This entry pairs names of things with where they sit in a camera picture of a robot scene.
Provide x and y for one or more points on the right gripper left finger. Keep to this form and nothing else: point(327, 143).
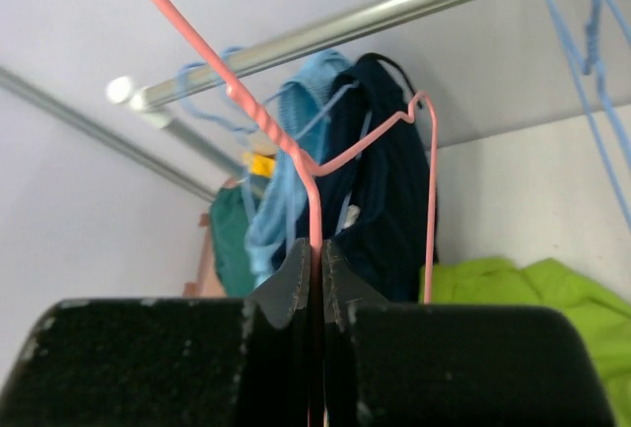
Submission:
point(170, 361)

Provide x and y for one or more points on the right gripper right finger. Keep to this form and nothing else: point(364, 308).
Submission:
point(410, 364)

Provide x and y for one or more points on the navy blue shorts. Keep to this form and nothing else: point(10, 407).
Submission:
point(375, 208)

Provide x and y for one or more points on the dark green shorts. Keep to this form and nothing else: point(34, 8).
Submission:
point(228, 220)

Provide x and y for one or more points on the lime green shorts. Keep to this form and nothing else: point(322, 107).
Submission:
point(601, 317)

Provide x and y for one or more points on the yellow shorts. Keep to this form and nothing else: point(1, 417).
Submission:
point(259, 165)

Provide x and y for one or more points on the pink wire hanger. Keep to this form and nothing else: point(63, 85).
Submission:
point(308, 170)

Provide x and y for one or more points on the white metal clothes rack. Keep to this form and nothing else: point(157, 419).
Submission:
point(151, 102)

